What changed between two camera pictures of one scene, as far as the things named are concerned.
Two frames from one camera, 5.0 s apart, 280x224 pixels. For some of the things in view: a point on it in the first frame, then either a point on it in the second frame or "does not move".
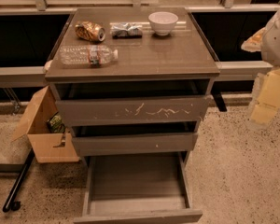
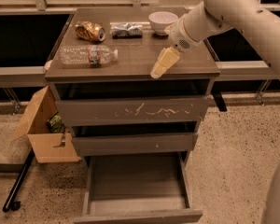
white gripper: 277,37 → 180,36
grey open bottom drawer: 137,189 does not move
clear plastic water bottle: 86,55 does not move
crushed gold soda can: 91,31 does not move
